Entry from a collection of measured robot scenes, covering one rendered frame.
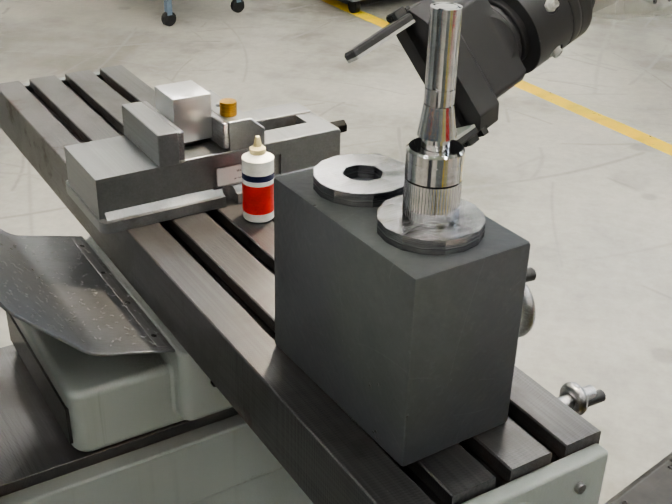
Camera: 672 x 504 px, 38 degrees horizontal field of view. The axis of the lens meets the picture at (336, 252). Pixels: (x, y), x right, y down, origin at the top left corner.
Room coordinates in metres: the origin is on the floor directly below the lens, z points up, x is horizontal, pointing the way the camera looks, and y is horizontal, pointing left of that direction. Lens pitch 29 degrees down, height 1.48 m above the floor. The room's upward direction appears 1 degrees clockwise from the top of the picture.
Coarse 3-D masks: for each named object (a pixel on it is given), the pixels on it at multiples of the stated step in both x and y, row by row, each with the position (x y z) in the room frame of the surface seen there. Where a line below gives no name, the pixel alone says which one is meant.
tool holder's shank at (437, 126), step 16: (432, 16) 0.72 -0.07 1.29; (448, 16) 0.71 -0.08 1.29; (432, 32) 0.72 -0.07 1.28; (448, 32) 0.71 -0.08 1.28; (432, 48) 0.72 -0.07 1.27; (448, 48) 0.71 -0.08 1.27; (432, 64) 0.72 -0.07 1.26; (448, 64) 0.71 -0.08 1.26; (432, 80) 0.71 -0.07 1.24; (448, 80) 0.71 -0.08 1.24; (432, 96) 0.71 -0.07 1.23; (448, 96) 0.71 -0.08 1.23; (432, 112) 0.71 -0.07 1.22; (448, 112) 0.71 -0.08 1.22; (432, 128) 0.71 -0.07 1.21; (448, 128) 0.71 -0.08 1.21; (432, 144) 0.71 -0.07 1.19; (448, 144) 0.72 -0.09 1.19
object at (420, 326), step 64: (320, 192) 0.78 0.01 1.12; (384, 192) 0.77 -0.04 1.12; (320, 256) 0.75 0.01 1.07; (384, 256) 0.68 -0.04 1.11; (448, 256) 0.68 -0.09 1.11; (512, 256) 0.70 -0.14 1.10; (320, 320) 0.75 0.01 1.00; (384, 320) 0.67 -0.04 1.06; (448, 320) 0.66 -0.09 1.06; (512, 320) 0.70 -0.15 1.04; (320, 384) 0.75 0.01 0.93; (384, 384) 0.67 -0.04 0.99; (448, 384) 0.66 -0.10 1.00; (384, 448) 0.66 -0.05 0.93
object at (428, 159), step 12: (408, 144) 0.73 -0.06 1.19; (420, 144) 0.73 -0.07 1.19; (456, 144) 0.73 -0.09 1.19; (408, 156) 0.72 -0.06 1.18; (420, 156) 0.71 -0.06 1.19; (432, 156) 0.70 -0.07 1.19; (444, 156) 0.70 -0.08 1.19; (456, 156) 0.71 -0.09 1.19; (432, 168) 0.70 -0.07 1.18; (444, 168) 0.70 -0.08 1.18
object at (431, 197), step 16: (416, 176) 0.71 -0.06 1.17; (432, 176) 0.70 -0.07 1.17; (448, 176) 0.70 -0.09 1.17; (416, 192) 0.71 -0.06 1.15; (432, 192) 0.70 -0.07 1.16; (448, 192) 0.70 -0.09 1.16; (416, 208) 0.71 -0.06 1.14; (432, 208) 0.70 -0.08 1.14; (448, 208) 0.70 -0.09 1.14; (416, 224) 0.70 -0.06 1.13; (432, 224) 0.70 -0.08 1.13; (448, 224) 0.70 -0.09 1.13
